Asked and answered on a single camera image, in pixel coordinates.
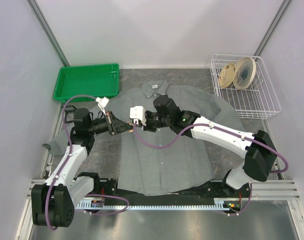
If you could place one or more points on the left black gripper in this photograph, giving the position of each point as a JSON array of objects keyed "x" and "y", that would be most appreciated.
[{"x": 115, "y": 125}]

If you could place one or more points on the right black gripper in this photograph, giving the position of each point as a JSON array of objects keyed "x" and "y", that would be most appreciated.
[{"x": 147, "y": 127}]

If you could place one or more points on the grey button shirt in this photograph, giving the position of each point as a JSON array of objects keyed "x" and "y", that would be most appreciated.
[{"x": 156, "y": 163}]

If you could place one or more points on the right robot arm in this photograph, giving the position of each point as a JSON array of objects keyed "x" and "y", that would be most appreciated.
[{"x": 257, "y": 149}]

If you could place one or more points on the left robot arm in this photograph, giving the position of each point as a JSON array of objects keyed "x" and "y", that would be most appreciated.
[{"x": 55, "y": 200}]

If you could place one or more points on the black box orange brooch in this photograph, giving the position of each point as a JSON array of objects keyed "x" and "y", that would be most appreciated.
[{"x": 69, "y": 109}]

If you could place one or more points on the green plastic tray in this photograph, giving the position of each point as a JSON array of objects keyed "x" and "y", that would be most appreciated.
[{"x": 94, "y": 80}]

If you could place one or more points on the beige plate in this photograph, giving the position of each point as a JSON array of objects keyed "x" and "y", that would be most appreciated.
[{"x": 227, "y": 75}]

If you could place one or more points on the beige bowl blue centre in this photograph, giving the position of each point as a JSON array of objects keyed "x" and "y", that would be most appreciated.
[{"x": 245, "y": 73}]

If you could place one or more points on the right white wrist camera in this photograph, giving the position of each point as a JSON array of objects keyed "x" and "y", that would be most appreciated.
[{"x": 137, "y": 115}]

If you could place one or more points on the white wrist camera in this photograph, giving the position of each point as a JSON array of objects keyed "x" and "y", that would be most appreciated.
[
  {"x": 137, "y": 115},
  {"x": 102, "y": 103}
]

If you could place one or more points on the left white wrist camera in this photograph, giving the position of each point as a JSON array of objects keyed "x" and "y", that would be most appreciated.
[{"x": 102, "y": 103}]

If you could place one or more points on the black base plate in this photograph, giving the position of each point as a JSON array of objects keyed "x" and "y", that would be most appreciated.
[{"x": 208, "y": 190}]

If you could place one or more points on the white wire basket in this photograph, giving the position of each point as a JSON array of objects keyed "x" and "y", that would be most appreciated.
[{"x": 259, "y": 101}]

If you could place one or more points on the blue-white cable duct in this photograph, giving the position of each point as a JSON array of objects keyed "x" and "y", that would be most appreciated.
[{"x": 200, "y": 204}]

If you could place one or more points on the aluminium frame rail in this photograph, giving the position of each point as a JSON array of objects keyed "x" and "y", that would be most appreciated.
[{"x": 272, "y": 211}]

